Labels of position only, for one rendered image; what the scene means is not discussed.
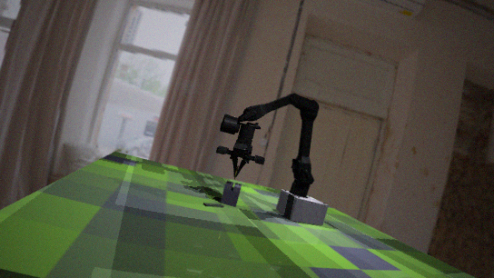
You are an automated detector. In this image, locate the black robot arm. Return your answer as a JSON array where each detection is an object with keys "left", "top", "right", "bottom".
[{"left": 220, "top": 94, "right": 319, "bottom": 198}]

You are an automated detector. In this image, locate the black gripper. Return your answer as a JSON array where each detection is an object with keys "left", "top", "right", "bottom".
[{"left": 216, "top": 136, "right": 265, "bottom": 177}]

